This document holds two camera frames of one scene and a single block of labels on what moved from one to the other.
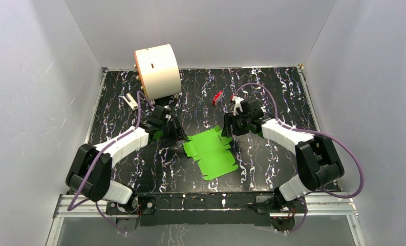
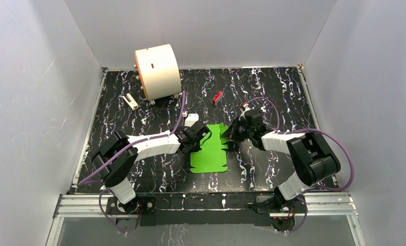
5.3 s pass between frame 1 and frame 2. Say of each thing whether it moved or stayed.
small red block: stayed
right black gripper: moved
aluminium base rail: stayed
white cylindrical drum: stayed
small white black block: stayed
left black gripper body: moved
